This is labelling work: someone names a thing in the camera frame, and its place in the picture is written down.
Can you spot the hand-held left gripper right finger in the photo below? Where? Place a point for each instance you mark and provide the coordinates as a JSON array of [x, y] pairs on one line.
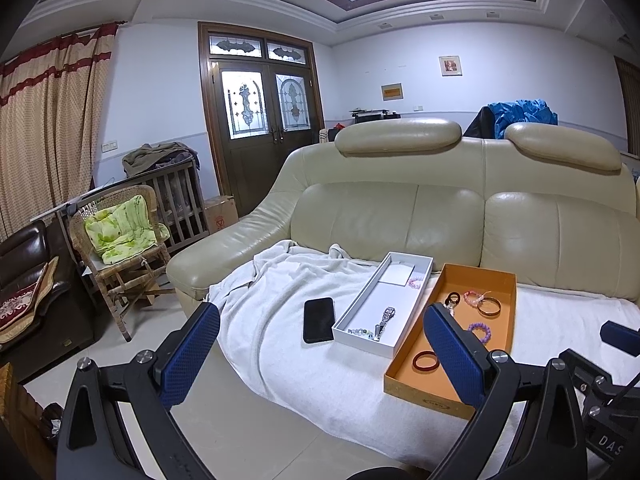
[[452, 355]]

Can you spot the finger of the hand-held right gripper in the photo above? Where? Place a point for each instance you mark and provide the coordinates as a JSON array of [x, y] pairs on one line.
[[600, 385], [620, 335]]

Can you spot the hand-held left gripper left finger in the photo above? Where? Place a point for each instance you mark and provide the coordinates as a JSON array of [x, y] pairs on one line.
[[192, 355]]

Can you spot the dark red bangle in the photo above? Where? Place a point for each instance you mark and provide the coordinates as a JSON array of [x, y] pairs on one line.
[[413, 361]]

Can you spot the brown bangle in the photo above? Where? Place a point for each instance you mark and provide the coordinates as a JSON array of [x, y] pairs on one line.
[[478, 306]]

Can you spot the orange cardboard box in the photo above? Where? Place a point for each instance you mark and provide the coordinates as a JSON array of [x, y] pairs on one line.
[[500, 320]]

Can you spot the silver wristwatch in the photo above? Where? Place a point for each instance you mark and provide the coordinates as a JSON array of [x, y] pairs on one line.
[[387, 315]]

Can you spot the white towel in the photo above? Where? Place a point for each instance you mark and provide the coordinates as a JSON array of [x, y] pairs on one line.
[[280, 310]]

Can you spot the long white box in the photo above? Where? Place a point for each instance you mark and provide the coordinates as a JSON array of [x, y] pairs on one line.
[[370, 300]]

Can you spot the white card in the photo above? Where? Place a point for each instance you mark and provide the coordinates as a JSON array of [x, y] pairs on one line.
[[392, 275]]

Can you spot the rattan rocking chair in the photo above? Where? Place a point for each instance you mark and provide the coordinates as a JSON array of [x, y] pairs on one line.
[[120, 280]]

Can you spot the black smartphone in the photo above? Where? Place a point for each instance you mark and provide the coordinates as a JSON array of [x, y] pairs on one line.
[[319, 320]]

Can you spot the brown cardboard box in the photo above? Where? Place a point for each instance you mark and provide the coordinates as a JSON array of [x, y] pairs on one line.
[[220, 215]]

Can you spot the green patterned cushion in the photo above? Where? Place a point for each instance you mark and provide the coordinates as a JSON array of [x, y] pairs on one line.
[[120, 230]]

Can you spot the dark wooden crib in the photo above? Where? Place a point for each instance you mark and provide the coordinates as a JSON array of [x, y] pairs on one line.
[[185, 200]]

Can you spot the beige leather sofa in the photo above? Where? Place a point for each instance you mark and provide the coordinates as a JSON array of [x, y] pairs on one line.
[[360, 220]]

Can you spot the red patterned seat cushion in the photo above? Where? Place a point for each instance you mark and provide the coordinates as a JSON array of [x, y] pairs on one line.
[[20, 305]]

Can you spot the wooden cabinet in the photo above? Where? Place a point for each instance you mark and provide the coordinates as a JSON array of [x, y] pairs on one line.
[[20, 420]]

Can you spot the grey flat board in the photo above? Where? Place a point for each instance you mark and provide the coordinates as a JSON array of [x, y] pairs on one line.
[[65, 207]]

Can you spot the wooden stained glass door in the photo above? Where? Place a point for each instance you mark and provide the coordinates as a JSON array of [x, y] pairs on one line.
[[250, 160]]

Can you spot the pile of grey clothes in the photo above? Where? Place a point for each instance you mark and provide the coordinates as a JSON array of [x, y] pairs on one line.
[[150, 155]]

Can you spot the brown leather armchair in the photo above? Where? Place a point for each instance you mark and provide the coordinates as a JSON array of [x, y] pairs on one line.
[[20, 245]]

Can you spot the black jacket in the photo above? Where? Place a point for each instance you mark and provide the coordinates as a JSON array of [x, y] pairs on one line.
[[477, 122]]

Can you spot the blue jacket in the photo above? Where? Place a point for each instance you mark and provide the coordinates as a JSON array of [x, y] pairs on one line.
[[525, 115]]

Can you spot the black audio equipment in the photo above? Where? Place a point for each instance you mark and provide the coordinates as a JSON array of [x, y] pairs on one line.
[[370, 116]]

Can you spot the striped beige curtain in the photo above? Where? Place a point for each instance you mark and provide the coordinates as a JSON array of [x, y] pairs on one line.
[[45, 135]]

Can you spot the small framed picture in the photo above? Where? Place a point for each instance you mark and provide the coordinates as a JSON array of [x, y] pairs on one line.
[[451, 65]]

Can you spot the orange wall sign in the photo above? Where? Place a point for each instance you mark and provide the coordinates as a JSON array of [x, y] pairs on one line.
[[392, 92]]

